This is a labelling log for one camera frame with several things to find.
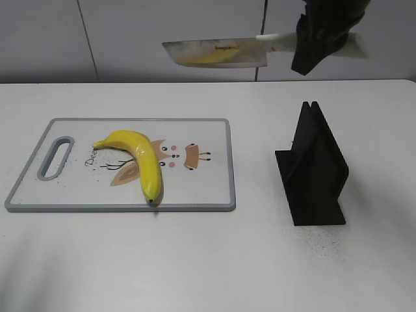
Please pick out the white-handled kitchen knife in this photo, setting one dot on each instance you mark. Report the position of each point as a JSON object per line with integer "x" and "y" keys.
{"x": 230, "y": 52}

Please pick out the black knife stand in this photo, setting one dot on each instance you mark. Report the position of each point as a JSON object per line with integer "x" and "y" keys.
{"x": 313, "y": 171}

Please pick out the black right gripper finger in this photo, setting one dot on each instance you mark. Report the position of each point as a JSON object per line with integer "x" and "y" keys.
{"x": 323, "y": 29}

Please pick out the white grey-rimmed cutting board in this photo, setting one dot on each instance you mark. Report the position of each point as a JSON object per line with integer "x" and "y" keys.
{"x": 66, "y": 174}

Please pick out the yellow plastic banana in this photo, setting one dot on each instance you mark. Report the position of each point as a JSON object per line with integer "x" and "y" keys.
{"x": 140, "y": 148}

